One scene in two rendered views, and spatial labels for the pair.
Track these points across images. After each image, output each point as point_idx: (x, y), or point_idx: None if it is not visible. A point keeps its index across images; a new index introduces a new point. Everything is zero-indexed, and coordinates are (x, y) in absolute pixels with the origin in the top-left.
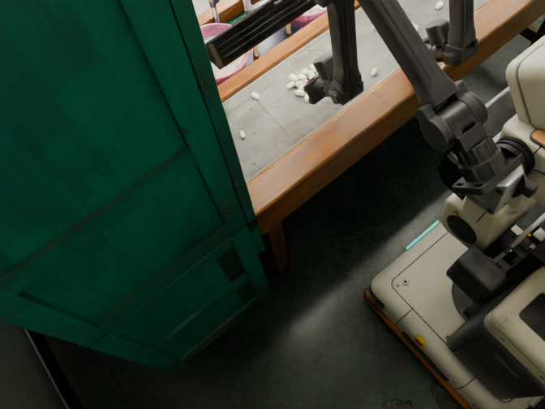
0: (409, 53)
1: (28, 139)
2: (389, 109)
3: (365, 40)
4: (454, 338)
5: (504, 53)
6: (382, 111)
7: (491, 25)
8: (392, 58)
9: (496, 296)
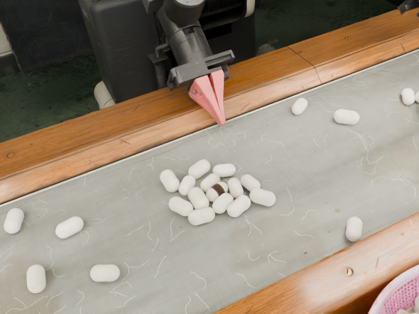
0: None
1: None
2: (290, 45)
3: (301, 178)
4: (255, 38)
5: None
6: (304, 43)
7: (14, 144)
8: (250, 132)
9: (207, 40)
